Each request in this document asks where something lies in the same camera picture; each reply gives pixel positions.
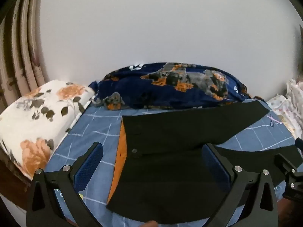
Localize white spotted cloth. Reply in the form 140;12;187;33
267;79;303;139

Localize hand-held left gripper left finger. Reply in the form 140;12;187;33
27;142;105;227

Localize brown wooden bed frame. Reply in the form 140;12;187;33
0;147;31;211

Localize black pants with orange lining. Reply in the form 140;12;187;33
106;100;301;225

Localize white floral pillow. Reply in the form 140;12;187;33
0;80;96;179

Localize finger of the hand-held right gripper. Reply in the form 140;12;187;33
274;153;298;173

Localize blue checked bed sheet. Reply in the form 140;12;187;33
45;102;303;227

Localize beige patterned curtain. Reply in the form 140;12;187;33
0;0;51;114

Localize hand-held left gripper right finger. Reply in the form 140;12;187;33
201;143;278;227

